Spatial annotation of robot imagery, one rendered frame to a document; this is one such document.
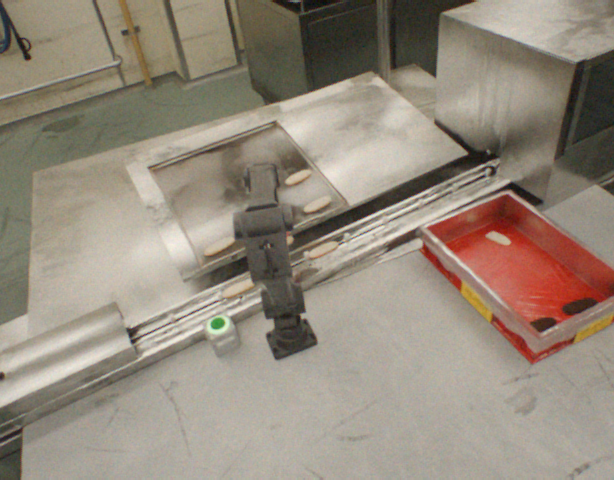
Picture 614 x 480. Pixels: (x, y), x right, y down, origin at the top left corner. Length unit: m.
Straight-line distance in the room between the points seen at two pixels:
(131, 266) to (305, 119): 0.82
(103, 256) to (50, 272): 0.17
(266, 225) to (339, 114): 1.14
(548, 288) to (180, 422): 1.00
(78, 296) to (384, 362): 0.94
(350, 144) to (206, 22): 3.13
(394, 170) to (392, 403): 0.83
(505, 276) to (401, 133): 0.69
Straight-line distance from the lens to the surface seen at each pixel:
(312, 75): 3.29
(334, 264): 1.50
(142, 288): 1.65
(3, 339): 1.74
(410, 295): 1.46
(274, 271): 0.94
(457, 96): 1.89
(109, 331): 1.43
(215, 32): 4.89
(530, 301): 1.49
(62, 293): 1.77
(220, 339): 1.35
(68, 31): 4.92
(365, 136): 1.92
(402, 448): 1.21
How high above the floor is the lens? 1.90
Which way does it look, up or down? 41 degrees down
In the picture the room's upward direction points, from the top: 9 degrees counter-clockwise
